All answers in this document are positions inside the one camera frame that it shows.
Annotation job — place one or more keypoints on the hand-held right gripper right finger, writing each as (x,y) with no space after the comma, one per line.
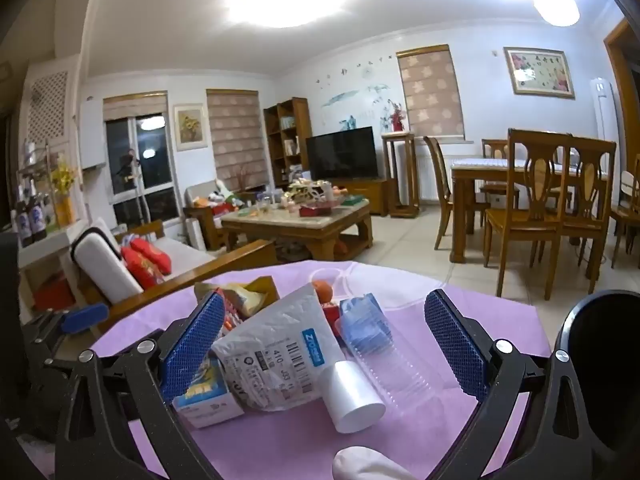
(455,347)

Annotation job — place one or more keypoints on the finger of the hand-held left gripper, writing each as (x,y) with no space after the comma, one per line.
(85,317)

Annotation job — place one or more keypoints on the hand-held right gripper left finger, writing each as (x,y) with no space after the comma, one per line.
(192,347)

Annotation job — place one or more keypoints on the gold snack bag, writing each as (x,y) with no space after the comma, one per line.
(240,295)

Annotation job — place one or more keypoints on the white plastic cup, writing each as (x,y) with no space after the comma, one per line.
(355,400)

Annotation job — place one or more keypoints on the red milk carton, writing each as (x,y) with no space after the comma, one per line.
(330,315)

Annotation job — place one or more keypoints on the black trash bin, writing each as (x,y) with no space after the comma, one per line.
(610,360)

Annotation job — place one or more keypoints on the orange snack wrapper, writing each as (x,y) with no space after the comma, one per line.
(231,317)

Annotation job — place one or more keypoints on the white sofa back cushion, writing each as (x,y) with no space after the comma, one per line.
(105,270)

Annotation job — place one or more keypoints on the blue and white box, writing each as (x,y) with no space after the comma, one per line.
(210,400)

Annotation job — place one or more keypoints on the red cushion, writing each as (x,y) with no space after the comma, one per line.
(150,252)
(140,270)

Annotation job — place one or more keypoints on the white plastic mailer bag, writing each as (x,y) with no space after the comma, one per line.
(280,355)

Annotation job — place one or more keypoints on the dark bottle with blue label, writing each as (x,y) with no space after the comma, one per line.
(25,222)
(39,220)

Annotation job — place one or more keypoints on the wooden sofa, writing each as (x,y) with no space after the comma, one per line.
(185,255)

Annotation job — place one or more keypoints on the blue plastic wrapper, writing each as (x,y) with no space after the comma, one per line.
(365,322)

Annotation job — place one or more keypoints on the purple tablecloth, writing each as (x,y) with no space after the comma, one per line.
(300,435)

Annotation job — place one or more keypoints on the yellow flowers in vase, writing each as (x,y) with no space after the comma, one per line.
(64,180)

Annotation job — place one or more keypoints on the wooden dining chair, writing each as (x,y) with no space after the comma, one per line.
(495,150)
(525,225)
(627,205)
(590,185)
(440,170)

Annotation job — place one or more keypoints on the orange fruit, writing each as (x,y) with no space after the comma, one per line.
(322,291)

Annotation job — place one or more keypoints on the white crumpled tissue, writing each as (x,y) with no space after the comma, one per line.
(365,465)

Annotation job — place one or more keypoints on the wooden armchair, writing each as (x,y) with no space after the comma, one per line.
(200,195)

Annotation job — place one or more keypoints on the glass balcony door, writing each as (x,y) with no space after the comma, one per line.
(150,170)

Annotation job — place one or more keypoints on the wooden coffee table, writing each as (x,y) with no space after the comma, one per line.
(310,225)

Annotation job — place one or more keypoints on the white radiator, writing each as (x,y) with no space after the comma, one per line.
(435,175)

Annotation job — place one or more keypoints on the wooden dining table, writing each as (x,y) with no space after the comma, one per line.
(480,170)

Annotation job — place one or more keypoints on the coffee table clutter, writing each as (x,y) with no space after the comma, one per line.
(310,195)

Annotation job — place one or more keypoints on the white lattice panel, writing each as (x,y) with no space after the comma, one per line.
(47,105)

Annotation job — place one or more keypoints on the beige patterned window blind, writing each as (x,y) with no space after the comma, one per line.
(237,140)
(431,92)

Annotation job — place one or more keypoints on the tall wooden plant stand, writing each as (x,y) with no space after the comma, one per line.
(400,140)

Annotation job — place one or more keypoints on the framed sunflower picture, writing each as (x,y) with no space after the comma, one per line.
(190,127)

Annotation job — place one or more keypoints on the short beige window blind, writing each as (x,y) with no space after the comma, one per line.
(135,106)

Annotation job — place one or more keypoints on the black television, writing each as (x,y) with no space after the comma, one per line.
(342,155)

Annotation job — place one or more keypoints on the red flower arrangement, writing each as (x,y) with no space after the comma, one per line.
(397,119)

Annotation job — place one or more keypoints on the wooden bookshelf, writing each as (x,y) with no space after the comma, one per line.
(300,110)

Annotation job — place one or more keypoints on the white standing air conditioner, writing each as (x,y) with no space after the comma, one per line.
(602,110)

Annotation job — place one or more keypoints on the framed flower picture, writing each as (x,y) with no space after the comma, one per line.
(539,72)

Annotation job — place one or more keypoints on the small ceiling lamp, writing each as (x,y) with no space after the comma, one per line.
(555,7)

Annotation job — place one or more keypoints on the white wall cabinet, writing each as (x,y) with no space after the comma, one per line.
(92,132)

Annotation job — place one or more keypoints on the wall sticker mural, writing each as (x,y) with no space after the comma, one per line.
(350,95)

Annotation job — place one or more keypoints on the wooden door frame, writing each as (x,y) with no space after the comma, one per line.
(620,60)

